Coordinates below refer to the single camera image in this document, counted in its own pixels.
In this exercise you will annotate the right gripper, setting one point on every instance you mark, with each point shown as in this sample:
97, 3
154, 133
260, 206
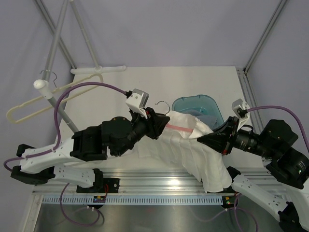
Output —
220, 138

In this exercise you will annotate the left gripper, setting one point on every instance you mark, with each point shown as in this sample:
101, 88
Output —
155, 123

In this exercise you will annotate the white slotted cable duct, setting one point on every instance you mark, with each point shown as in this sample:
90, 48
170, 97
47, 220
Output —
134, 200

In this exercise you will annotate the white pleated skirt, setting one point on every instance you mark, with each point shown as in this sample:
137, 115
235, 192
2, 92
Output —
183, 150

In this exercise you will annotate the aluminium frame post right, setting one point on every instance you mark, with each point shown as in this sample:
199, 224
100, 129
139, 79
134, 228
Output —
265, 34

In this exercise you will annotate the teal plastic bin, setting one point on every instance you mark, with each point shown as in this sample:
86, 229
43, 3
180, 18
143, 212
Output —
202, 103

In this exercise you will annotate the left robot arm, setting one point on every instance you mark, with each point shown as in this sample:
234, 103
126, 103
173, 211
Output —
114, 137

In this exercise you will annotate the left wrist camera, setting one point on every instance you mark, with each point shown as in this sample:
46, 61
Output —
136, 101

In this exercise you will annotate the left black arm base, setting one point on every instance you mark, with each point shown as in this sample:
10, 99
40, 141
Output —
101, 184

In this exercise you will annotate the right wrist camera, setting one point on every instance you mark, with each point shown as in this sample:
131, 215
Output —
240, 108

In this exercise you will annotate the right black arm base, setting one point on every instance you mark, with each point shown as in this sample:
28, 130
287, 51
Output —
225, 192

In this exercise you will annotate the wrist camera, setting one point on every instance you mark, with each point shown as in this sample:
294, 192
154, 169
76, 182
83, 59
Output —
136, 101
240, 108

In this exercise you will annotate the pink hanger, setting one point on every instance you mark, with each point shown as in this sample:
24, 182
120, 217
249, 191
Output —
178, 121

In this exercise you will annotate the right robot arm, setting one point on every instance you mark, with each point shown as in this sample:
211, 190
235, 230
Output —
287, 165

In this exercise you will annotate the aluminium mounting rail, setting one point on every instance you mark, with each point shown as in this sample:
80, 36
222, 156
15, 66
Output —
159, 181

